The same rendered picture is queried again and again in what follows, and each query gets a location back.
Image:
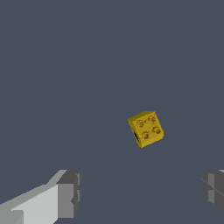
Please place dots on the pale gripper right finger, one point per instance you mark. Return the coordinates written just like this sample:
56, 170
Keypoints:
214, 188

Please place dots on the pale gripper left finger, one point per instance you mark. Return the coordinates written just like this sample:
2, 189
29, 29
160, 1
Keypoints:
49, 198

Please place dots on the yellow studded toy brick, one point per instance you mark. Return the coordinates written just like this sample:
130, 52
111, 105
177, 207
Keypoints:
147, 128

